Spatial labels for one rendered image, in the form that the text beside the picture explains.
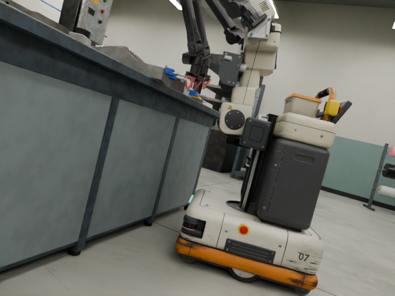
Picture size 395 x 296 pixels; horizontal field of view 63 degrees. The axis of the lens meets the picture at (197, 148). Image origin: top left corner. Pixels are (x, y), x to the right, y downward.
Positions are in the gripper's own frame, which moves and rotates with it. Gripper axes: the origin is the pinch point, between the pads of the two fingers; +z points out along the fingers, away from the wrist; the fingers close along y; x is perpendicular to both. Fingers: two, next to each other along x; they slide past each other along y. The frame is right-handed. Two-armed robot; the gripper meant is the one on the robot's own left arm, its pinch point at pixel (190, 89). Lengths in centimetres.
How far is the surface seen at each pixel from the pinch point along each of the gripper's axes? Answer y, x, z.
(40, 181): 93, -4, 50
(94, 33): -20, -92, -27
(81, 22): 9, -80, -26
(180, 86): 2.3, -5.2, -0.2
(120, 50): 53, -14, -4
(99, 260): 61, 5, 84
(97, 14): -19, -92, -41
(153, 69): 48.7, 1.6, 0.2
